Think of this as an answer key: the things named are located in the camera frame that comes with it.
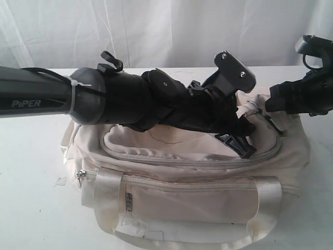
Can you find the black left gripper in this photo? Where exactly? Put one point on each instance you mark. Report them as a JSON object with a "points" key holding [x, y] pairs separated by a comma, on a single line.
{"points": [[209, 110]]}

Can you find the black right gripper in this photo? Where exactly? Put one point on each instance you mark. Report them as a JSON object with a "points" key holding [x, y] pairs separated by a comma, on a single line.
{"points": [[312, 95]]}

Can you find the cream fabric duffel bag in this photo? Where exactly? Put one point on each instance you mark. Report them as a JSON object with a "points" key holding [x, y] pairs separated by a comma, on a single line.
{"points": [[168, 188]]}

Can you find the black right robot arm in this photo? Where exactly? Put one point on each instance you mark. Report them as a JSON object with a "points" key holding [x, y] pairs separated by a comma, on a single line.
{"points": [[313, 93]]}

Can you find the clear tape scrap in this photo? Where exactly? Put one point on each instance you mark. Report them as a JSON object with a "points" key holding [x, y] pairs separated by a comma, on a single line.
{"points": [[61, 181]]}

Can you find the white backdrop curtain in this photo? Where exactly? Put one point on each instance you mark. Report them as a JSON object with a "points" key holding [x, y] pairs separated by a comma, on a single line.
{"points": [[144, 34]]}

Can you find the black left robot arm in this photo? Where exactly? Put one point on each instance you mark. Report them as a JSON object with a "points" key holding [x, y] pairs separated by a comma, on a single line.
{"points": [[102, 96]]}

